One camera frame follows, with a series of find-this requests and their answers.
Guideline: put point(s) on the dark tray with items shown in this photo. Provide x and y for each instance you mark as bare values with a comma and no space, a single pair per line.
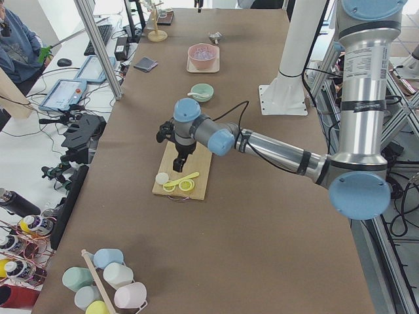
165,18

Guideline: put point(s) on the bamboo cutting board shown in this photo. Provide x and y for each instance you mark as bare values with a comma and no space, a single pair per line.
199,161

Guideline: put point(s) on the black power adapter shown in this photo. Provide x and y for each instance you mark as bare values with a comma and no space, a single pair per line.
121,50

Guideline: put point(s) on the pile of clear ice cubes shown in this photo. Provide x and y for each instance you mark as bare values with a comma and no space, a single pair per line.
203,53

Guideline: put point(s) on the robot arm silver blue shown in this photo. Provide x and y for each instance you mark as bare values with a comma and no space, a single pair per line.
355,175

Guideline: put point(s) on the mint green cup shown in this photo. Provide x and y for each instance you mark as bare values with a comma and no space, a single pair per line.
75,278

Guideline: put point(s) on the white ceramic spoon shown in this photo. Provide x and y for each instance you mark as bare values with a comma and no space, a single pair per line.
198,94

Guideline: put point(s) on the light blue cup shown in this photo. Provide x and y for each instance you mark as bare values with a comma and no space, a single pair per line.
104,257

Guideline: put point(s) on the dark sauce bottle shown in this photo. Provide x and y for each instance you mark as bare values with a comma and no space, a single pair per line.
13,245

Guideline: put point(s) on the near teach pendant tablet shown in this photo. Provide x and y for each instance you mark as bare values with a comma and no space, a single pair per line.
63,94

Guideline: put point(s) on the black flat bar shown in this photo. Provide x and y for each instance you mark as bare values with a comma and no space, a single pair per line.
67,210

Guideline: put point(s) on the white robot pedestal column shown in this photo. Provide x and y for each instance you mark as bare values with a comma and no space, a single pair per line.
285,94

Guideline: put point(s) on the wooden cup tree stand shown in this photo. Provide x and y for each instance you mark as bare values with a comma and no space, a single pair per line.
156,35

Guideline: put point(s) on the black computer mouse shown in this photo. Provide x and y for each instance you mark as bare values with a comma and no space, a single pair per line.
64,62

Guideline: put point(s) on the copper wire bottle rack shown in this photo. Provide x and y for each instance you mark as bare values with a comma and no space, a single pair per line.
38,253

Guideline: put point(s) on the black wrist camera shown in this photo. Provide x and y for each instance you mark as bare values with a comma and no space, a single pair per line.
165,132

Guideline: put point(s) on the far teach pendant tablet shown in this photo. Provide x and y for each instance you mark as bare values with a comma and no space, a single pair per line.
91,71

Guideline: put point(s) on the aluminium frame post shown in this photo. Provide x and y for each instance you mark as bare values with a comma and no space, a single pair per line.
86,15

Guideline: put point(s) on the white cup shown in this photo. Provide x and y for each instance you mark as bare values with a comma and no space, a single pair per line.
118,275

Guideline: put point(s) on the black thermos bottle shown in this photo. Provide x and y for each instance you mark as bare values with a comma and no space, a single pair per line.
15,204

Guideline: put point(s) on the yellow cup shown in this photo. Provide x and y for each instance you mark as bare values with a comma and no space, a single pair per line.
97,307

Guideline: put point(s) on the metal ice scoop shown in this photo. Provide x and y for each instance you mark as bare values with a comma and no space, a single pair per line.
215,37

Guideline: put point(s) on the teach pendant tablet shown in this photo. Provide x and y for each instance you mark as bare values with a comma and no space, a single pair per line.
63,94
91,71

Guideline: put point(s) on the pink bowl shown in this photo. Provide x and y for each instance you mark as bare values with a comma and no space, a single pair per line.
206,64

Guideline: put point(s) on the black stand bracket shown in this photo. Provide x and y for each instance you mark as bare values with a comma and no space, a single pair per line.
83,130

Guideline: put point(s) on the white capped sauce bottle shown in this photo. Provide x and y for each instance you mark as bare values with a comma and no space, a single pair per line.
19,270

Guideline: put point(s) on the seated person blue jacket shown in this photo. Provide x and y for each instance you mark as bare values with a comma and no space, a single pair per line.
20,52

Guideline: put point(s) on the grey blue cup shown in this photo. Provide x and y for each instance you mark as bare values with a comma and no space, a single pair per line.
85,296

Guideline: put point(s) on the yellow sauce bottle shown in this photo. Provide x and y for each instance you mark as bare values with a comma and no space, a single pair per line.
38,224

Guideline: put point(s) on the mint green bowl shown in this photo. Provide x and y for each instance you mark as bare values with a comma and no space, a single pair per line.
202,92

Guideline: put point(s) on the pink cup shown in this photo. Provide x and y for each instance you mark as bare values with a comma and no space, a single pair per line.
131,296

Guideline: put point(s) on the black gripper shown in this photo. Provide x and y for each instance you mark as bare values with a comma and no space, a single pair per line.
184,149

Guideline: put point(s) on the yellow plastic spoon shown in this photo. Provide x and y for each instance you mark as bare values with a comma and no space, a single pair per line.
176,182

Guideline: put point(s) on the grey folded cloth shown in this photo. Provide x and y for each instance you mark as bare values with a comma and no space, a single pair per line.
146,64

